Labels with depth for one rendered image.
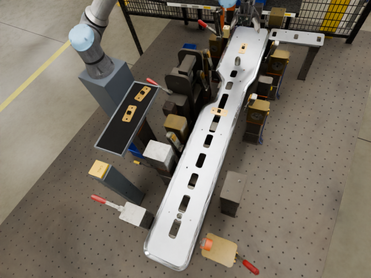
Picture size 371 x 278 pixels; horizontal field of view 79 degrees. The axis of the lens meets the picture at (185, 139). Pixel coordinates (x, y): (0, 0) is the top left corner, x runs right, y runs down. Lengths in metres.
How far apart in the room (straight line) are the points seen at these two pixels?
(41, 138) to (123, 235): 1.89
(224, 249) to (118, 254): 0.64
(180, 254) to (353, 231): 1.51
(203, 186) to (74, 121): 2.12
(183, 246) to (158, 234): 0.11
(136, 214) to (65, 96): 2.41
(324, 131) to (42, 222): 1.71
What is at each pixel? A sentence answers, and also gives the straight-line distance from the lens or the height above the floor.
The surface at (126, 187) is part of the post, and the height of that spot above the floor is 0.95.
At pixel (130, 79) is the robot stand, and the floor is 0.99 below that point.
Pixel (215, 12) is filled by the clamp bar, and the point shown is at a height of 1.21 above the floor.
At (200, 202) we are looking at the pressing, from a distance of 0.95.
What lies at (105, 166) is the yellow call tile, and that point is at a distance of 0.93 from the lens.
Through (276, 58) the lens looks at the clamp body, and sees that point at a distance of 1.34.
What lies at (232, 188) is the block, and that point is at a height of 1.03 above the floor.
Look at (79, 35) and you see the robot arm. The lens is 1.24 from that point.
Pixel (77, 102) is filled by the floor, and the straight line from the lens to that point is 3.00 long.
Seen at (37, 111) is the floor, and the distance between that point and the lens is 3.25.
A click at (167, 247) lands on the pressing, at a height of 1.00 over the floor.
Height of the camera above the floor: 1.92
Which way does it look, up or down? 60 degrees down
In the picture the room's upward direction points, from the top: 17 degrees counter-clockwise
